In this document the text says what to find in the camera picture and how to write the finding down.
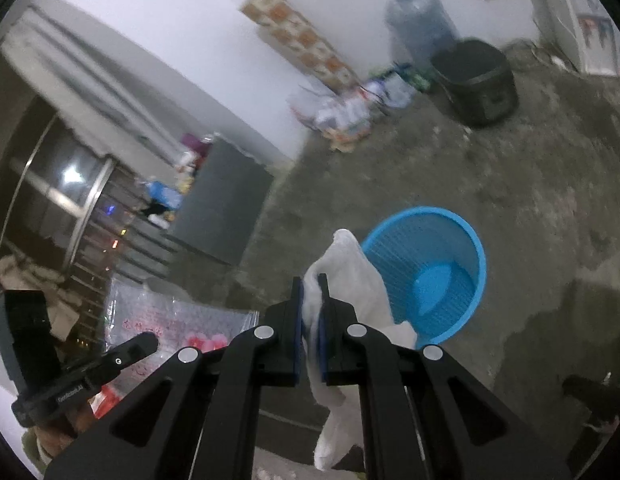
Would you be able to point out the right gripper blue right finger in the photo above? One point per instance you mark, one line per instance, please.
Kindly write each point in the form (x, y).
(423, 415)

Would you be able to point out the tall patterned cardboard box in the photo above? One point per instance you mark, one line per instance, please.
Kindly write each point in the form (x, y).
(292, 35)

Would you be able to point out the white cloth glove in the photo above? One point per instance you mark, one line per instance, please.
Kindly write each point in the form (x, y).
(357, 287)

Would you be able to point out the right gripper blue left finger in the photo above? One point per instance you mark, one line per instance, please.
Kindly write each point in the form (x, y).
(195, 417)

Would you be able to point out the white water dispenser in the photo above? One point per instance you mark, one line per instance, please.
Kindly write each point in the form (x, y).
(587, 35)

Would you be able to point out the blue mesh trash basket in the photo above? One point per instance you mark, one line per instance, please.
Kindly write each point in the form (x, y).
(434, 268)

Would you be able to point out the pile of papers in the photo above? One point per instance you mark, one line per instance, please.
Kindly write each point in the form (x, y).
(344, 118)

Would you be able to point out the beige hanging jacket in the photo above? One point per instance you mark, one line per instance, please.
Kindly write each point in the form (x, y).
(63, 305)

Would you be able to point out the metal balcony railing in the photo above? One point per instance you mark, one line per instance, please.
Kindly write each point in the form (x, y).
(113, 239)

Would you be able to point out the blue detergent bottle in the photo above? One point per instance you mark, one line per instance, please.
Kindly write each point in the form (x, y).
(164, 195)

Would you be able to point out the grey curtain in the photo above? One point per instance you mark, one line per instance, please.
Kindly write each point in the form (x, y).
(103, 114)

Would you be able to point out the black rice cooker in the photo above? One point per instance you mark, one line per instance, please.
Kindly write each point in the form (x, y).
(478, 81)

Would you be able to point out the dark grey cabinet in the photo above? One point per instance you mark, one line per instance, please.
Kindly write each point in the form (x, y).
(219, 212)

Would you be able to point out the large blue water jug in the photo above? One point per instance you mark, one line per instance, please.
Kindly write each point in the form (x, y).
(422, 27)

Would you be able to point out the clear printed plastic bag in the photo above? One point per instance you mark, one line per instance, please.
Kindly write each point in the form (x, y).
(131, 309)

